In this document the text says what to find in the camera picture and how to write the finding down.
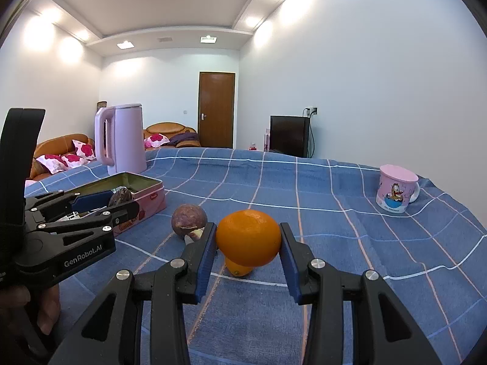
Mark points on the large orange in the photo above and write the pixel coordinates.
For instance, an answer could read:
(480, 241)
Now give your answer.
(249, 238)

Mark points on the small orange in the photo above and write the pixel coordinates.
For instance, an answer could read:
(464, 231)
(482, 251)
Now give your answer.
(236, 270)

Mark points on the pink cartoon mug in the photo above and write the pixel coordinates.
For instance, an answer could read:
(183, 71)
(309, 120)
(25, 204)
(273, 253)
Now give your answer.
(398, 187)

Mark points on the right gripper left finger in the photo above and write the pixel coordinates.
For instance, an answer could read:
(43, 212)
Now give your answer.
(110, 329)

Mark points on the white wall socket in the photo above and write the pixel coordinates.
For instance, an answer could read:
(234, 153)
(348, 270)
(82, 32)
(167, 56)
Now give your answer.
(310, 111)

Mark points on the person's left hand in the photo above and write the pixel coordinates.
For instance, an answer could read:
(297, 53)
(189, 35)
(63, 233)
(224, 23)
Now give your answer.
(46, 305)

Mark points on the brown wooden door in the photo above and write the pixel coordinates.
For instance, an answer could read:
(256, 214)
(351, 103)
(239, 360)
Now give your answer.
(216, 109)

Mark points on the dark wrinkled passion fruit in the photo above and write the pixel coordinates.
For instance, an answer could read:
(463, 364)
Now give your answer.
(120, 195)

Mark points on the pink electric kettle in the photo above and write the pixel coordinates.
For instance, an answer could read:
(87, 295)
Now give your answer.
(119, 139)

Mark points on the black television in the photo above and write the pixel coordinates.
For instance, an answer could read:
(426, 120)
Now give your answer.
(289, 135)

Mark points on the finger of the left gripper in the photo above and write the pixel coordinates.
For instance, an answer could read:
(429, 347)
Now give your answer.
(95, 230)
(54, 206)

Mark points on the brown leather sofa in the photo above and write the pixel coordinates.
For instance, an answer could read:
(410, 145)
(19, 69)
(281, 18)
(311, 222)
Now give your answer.
(61, 154)

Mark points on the brown leather armchair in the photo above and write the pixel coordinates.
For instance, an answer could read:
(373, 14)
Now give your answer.
(179, 135)

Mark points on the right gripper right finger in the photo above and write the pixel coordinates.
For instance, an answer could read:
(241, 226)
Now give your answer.
(361, 305)

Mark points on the round purple passion fruit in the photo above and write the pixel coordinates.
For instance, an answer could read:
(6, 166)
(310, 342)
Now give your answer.
(187, 218)

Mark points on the pink flower cushion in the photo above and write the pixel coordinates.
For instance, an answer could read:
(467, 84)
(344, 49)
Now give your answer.
(156, 141)

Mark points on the pink rectangular tin box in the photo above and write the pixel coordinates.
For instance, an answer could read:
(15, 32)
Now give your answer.
(147, 192)

